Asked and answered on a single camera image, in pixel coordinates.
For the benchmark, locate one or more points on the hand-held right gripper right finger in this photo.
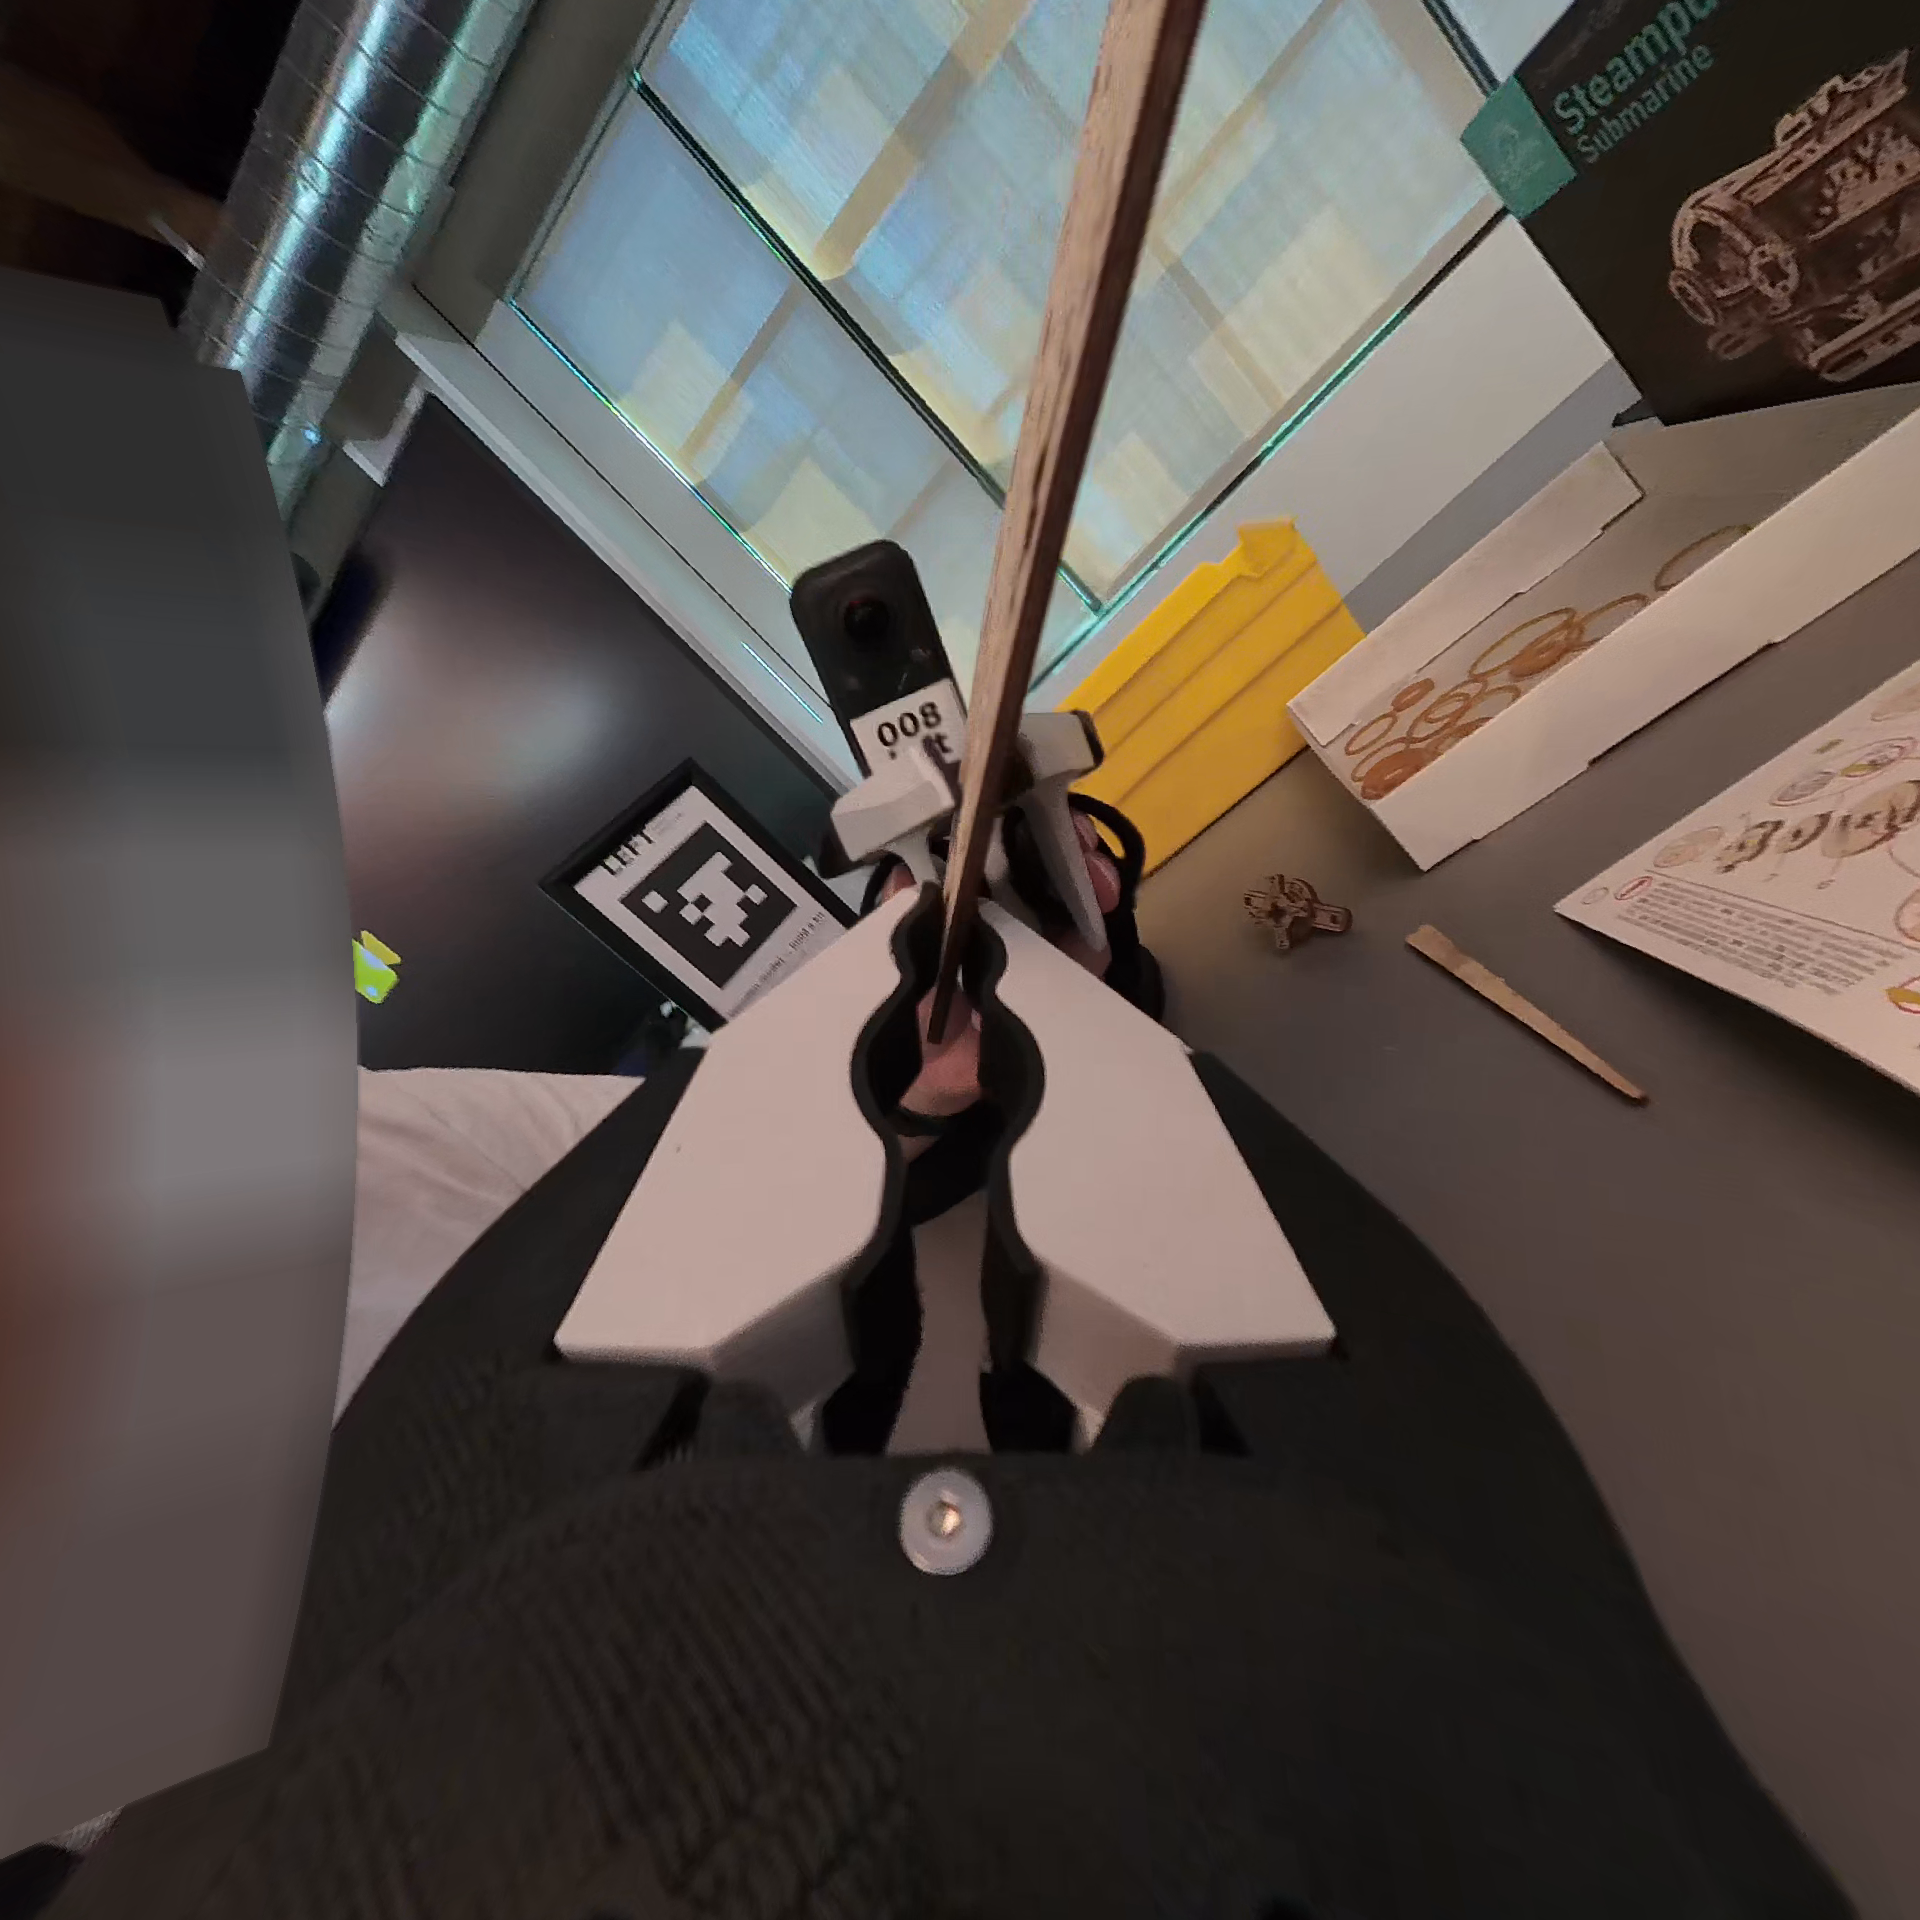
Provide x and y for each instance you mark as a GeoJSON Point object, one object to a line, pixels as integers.
{"type": "Point", "coordinates": [1154, 1201]}

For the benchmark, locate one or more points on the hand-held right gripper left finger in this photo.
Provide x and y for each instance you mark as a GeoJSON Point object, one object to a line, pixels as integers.
{"type": "Point", "coordinates": [721, 1201]}

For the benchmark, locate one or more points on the laser-cut wooden parts sheet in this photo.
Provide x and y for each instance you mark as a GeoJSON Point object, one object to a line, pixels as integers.
{"type": "Point", "coordinates": [1051, 450]}

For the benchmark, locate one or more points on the dark model kit box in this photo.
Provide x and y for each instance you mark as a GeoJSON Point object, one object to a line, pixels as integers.
{"type": "Point", "coordinates": [1650, 301]}

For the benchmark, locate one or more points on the person's left hand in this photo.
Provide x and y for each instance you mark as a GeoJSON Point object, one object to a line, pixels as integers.
{"type": "Point", "coordinates": [939, 1073]}

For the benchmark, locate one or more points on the framed left tag sign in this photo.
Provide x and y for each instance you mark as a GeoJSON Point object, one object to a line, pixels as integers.
{"type": "Point", "coordinates": [705, 900]}

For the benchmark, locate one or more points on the small wooden gear assembly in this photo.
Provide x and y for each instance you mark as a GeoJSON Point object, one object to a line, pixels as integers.
{"type": "Point", "coordinates": [1290, 910]}

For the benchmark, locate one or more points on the large paned window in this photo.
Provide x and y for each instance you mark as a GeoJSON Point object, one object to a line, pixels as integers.
{"type": "Point", "coordinates": [841, 301]}

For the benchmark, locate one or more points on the yellow plastic bin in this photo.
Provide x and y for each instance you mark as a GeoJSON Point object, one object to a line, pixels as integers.
{"type": "Point", "coordinates": [1201, 691]}

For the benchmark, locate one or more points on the black panel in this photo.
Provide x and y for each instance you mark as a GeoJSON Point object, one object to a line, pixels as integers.
{"type": "Point", "coordinates": [480, 721]}

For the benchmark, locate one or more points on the wooden stick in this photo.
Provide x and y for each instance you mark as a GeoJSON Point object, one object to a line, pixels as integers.
{"type": "Point", "coordinates": [1515, 1009]}

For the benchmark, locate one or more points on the small green yellow object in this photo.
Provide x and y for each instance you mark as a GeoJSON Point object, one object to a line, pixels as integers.
{"type": "Point", "coordinates": [375, 969]}

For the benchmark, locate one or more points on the white cardboard box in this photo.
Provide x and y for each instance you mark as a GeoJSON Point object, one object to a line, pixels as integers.
{"type": "Point", "coordinates": [1440, 819]}

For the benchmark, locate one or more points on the instruction booklet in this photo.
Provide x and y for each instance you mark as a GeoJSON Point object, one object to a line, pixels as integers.
{"type": "Point", "coordinates": [1770, 931]}

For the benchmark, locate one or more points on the silver ventilation duct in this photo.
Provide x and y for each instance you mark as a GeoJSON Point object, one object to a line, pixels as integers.
{"type": "Point", "coordinates": [345, 181]}

